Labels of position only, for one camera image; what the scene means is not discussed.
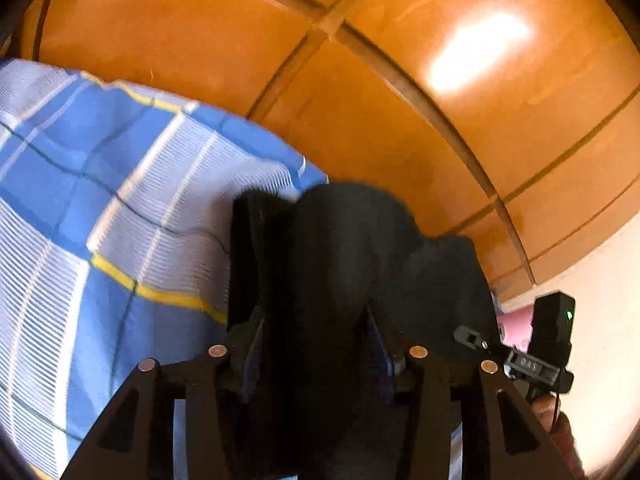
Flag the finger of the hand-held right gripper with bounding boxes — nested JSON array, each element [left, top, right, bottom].
[[453, 325, 489, 352]]

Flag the orange wooden panelling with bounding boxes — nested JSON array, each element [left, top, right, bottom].
[[15, 0, 640, 301]]

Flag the blue plaid bedsheet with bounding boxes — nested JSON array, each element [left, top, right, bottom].
[[0, 58, 331, 480]]

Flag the pink and grey pillow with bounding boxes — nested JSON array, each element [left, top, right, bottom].
[[500, 307, 536, 351]]

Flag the person's right hand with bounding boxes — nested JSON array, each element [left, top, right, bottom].
[[531, 394, 587, 480]]

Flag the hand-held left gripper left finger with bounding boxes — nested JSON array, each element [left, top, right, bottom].
[[60, 310, 267, 480]]

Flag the black pants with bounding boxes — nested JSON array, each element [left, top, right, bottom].
[[227, 182, 501, 480]]

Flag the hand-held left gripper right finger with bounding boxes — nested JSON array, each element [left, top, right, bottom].
[[366, 309, 576, 480]]

